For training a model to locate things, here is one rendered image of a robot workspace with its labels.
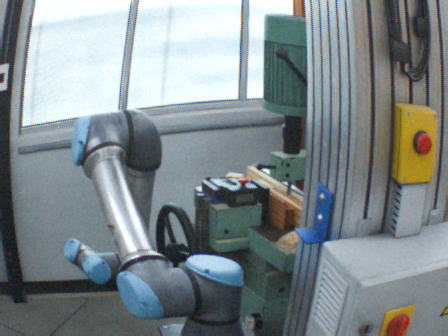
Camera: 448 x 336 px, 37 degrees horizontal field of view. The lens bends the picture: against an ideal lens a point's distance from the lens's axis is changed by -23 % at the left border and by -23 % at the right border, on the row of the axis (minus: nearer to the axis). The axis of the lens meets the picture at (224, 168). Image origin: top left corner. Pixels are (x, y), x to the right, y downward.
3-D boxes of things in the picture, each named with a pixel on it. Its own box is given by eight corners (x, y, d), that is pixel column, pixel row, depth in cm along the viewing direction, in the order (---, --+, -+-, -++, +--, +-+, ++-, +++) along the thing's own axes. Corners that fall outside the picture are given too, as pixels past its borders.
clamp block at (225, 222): (194, 223, 238) (194, 193, 235) (237, 219, 243) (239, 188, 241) (215, 241, 225) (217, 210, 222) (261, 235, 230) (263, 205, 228)
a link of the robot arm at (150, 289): (207, 302, 156) (125, 98, 184) (141, 309, 149) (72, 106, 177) (191, 323, 165) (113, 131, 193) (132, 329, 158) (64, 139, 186)
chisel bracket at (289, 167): (268, 181, 241) (270, 151, 238) (309, 176, 246) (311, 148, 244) (280, 188, 234) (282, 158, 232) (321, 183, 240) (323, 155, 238)
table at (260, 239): (164, 208, 258) (164, 189, 257) (254, 199, 271) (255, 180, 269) (252, 280, 206) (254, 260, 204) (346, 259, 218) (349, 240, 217)
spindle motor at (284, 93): (251, 105, 238) (253, 11, 229) (303, 104, 245) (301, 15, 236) (281, 119, 222) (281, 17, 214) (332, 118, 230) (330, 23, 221)
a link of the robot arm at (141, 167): (162, 96, 192) (141, 261, 216) (121, 101, 187) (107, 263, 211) (181, 118, 183) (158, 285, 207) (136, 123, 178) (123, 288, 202)
